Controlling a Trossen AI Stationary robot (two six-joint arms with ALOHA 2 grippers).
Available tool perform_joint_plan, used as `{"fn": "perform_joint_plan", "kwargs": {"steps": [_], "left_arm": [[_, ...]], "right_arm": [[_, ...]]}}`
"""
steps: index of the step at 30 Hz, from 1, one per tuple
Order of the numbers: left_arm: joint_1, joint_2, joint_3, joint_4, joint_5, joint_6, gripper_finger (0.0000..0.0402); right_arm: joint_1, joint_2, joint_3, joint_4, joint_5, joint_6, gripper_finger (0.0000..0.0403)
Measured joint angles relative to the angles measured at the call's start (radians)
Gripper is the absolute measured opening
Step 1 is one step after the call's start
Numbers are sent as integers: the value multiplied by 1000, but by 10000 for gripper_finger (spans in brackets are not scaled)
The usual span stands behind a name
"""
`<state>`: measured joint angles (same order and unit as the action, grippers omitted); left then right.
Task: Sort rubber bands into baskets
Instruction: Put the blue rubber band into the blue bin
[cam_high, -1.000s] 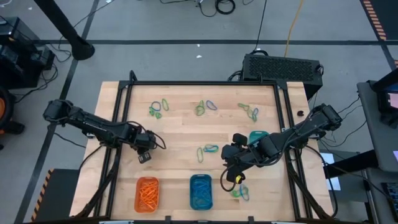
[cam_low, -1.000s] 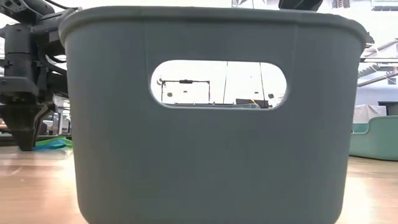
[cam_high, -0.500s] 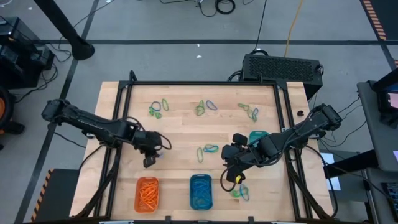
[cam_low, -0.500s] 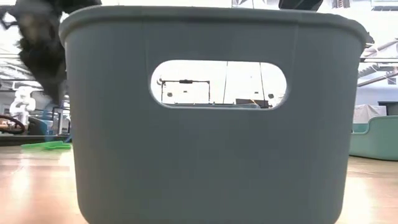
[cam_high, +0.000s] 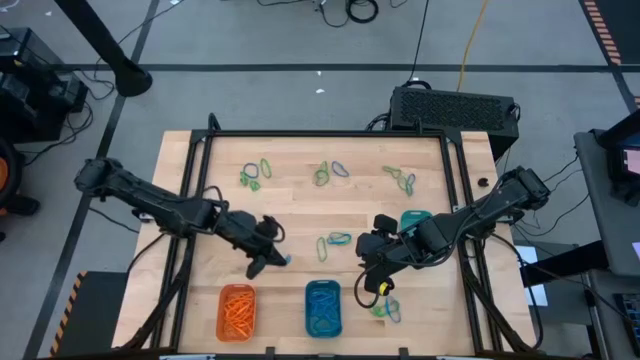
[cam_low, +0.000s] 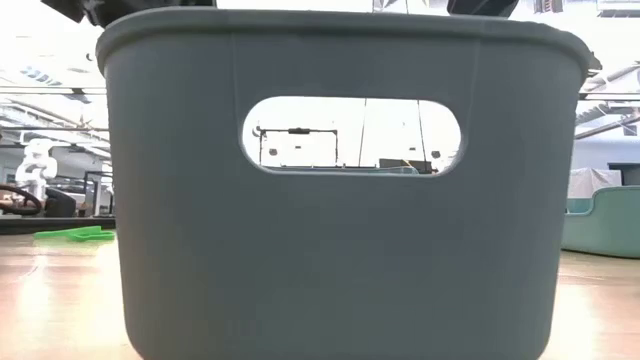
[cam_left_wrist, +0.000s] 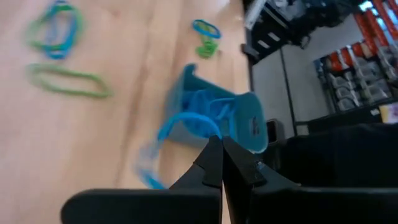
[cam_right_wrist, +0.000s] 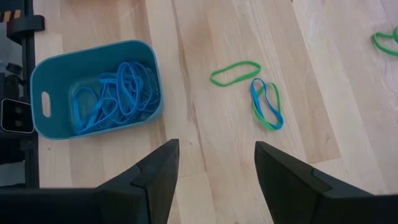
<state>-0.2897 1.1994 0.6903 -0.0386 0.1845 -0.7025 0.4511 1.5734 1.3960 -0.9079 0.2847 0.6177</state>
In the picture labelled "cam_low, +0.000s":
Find green plastic basket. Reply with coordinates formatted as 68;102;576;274
560;185;640;260

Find black ring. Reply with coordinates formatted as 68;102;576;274
0;183;44;217

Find white cloth cover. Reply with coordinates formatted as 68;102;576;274
567;167;624;199

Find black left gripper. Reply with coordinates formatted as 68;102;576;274
39;0;217;29

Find black bin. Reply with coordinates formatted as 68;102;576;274
43;187;77;218

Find blue plastic basket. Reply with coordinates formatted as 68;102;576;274
94;6;595;360

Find green rubber band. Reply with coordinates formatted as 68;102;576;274
32;225;117;244

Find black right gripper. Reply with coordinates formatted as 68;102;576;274
446;0;521;19

